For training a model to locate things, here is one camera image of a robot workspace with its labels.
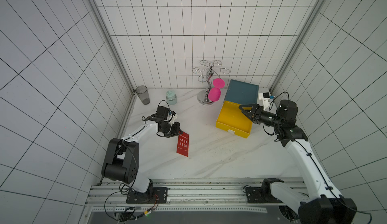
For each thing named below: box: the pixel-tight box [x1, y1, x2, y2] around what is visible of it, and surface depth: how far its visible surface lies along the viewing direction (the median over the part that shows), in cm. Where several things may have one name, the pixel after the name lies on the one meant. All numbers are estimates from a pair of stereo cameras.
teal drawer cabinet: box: [224, 79, 260, 105], surface depth 92 cm
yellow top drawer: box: [215, 100, 253, 139], surface depth 83 cm
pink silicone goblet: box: [208, 78, 226, 102], surface depth 94 cm
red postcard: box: [176, 131, 189, 157], surface depth 86 cm
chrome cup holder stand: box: [191, 59, 231, 106], surface depth 96 cm
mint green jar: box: [165, 90, 178, 105], surface depth 111 cm
